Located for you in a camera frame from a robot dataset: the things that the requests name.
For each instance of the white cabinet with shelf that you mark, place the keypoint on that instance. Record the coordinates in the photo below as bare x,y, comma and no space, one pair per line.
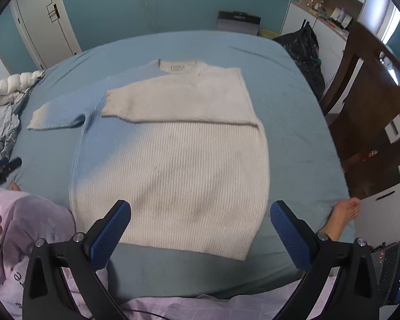
330,48

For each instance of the black plastic bag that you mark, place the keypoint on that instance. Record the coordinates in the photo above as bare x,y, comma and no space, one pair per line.
305,53

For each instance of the white desk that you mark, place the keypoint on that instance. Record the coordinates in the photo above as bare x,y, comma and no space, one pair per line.
391,203

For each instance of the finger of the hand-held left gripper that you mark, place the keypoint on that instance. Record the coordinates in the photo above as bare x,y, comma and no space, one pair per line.
11,165

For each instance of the bright window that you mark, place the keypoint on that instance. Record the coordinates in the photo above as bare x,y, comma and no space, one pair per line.
385,13

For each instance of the yellow basket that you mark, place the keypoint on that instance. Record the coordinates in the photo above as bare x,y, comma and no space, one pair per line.
269,33

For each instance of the black and grey box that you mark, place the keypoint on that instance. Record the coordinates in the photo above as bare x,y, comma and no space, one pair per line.
238,23

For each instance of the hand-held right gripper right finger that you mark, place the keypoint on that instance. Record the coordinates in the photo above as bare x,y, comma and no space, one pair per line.
291,238

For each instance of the white door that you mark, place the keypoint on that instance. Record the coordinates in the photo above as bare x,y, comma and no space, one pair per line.
46,30

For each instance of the grey-white bedding heap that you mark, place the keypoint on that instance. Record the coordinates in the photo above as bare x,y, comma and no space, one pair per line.
10,88

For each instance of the black laptop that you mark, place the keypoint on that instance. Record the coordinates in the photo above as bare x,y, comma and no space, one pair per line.
391,270

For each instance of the small shelf figurines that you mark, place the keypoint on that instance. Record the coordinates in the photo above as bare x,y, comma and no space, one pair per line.
316,5

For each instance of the grey-blue crumpled cloth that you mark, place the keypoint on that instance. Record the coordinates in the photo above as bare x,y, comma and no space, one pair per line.
5,130

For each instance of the white knit sweater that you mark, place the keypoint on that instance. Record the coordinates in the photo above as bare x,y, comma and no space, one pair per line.
173,170

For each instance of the person's right bare foot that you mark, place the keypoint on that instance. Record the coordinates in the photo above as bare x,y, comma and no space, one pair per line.
341,215

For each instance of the brown wooden furniture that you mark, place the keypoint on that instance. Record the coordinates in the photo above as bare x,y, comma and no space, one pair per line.
370,103

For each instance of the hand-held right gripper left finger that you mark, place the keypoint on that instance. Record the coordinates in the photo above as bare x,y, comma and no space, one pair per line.
110,235

